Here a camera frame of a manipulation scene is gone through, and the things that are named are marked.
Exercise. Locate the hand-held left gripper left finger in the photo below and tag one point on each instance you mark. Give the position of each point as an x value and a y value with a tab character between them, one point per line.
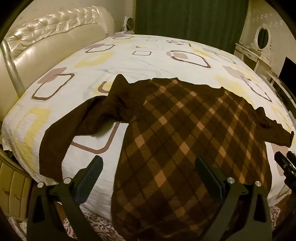
91	176

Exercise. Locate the black television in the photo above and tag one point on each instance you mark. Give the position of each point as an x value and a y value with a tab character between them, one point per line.
288	74

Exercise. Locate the white dressing table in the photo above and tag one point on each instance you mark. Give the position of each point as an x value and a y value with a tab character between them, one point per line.
252	55

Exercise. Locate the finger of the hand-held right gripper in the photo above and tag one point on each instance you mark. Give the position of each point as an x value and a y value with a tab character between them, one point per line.
280	158

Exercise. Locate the person's patterned clothing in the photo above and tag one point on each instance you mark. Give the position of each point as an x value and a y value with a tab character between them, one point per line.
97	227

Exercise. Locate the brown plaid sweater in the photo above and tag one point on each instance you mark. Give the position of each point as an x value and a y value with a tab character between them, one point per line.
173	139

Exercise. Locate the white patterned bedspread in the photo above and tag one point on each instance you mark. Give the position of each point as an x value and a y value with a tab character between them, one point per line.
150	64

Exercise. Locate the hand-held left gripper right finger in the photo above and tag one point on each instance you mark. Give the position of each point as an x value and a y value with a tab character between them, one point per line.
208	178

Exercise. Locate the cream bedside cabinet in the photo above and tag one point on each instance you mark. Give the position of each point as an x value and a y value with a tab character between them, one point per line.
13	190

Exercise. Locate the white desk fan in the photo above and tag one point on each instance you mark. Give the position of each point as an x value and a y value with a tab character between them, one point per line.
129	23

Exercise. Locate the white television stand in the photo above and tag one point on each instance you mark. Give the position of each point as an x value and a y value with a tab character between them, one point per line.
274	80

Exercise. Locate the cream tufted headboard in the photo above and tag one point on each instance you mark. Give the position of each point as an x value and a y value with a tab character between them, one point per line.
57	41

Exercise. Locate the oval white-framed mirror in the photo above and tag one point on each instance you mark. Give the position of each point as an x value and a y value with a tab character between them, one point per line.
263	37

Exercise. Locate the green curtain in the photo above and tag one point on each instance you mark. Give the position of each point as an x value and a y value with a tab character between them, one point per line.
189	18

